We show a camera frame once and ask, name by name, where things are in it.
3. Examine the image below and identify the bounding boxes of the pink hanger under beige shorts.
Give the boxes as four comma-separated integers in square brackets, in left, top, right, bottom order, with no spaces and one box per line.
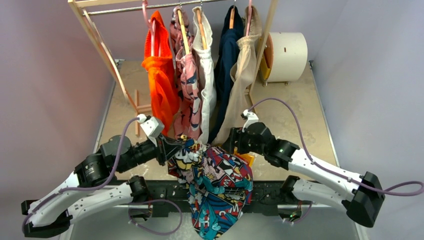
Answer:
[245,0,252,36]

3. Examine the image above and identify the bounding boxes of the orange wooden hanger navy shorts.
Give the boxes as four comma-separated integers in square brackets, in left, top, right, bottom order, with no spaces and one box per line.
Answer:
[228,5,236,29]

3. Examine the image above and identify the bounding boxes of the navy blue shorts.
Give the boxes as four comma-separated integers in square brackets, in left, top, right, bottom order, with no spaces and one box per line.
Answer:
[208,6,244,144]

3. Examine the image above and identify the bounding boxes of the metal hanging rail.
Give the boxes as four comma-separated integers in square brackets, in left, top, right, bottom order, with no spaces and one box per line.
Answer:
[82,0,225,16]

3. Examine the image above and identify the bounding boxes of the white shorts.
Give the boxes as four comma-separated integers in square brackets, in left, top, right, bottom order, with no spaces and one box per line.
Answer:
[192,6,217,144]

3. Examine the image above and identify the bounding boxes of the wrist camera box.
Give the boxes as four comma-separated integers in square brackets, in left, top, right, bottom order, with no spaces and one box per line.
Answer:
[241,109,259,132]
[136,114,165,147]

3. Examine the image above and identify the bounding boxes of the pink patterned shorts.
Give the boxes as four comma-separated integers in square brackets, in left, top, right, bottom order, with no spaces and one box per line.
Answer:
[169,6,202,140]

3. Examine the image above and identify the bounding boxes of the colourful comic print shorts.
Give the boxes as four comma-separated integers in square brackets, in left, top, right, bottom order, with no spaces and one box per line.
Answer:
[168,135,254,240]

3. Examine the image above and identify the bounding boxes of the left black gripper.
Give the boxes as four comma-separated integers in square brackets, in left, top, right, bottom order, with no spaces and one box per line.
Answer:
[118,131,186,173]

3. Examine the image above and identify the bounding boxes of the yellow plastic bin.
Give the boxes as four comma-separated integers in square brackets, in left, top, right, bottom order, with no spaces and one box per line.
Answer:
[234,147,256,167]

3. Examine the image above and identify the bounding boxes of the beige shorts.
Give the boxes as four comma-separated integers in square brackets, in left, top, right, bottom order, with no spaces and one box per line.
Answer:
[211,5,262,145]

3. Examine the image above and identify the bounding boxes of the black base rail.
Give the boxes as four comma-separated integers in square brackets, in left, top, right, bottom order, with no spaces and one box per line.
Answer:
[127,179,314,220]

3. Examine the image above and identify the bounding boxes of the wooden clothes rack frame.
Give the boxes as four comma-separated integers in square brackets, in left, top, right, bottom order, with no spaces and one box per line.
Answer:
[67,0,279,115]

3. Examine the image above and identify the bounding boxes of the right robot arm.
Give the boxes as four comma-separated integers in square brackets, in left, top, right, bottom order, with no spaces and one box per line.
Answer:
[222,122,385,228]

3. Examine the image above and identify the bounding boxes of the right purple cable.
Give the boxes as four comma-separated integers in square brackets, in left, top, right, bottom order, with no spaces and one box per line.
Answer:
[246,97,424,197]

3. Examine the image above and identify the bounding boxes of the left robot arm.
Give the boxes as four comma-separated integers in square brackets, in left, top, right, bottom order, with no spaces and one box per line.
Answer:
[21,135,196,239]

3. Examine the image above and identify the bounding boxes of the white cylindrical drum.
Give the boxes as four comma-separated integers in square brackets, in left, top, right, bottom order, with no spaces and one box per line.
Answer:
[259,32,308,86]

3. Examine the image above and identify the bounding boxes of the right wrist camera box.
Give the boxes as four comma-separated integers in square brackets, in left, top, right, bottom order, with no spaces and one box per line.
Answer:
[241,109,259,132]

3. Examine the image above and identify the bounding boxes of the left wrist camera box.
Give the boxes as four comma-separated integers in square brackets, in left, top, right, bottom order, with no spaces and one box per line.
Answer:
[136,114,165,147]

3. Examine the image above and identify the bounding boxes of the pink hanger under orange shorts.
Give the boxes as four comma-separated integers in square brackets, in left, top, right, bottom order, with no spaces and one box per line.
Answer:
[142,0,161,57]

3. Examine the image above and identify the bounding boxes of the loose purple cable loop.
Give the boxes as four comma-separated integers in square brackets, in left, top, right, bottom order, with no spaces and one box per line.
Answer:
[127,199,184,237]

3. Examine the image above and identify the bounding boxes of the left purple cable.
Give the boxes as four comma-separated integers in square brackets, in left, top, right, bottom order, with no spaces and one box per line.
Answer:
[21,116,143,234]

